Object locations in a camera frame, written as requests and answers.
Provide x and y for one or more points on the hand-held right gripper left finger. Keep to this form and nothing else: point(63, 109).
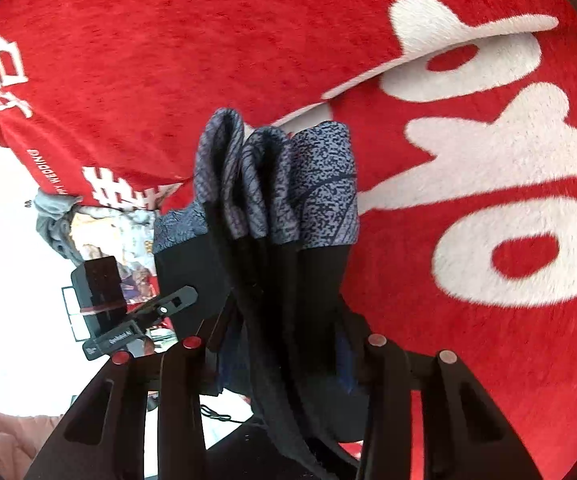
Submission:
point(178, 385)

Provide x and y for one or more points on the person's left forearm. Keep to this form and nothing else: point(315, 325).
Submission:
point(8, 435)

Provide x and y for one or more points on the red printed blanket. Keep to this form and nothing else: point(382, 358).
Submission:
point(218, 50)

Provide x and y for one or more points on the pile of crumpled clothes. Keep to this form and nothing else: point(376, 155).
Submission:
point(128, 245)

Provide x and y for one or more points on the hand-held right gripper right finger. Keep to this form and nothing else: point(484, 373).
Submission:
point(393, 385)

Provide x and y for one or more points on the grey cloth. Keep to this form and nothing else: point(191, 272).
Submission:
point(58, 225)

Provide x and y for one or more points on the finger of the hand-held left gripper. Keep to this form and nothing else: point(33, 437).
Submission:
point(168, 302)

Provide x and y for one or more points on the black pants with grey waistband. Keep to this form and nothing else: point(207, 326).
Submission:
point(278, 240)

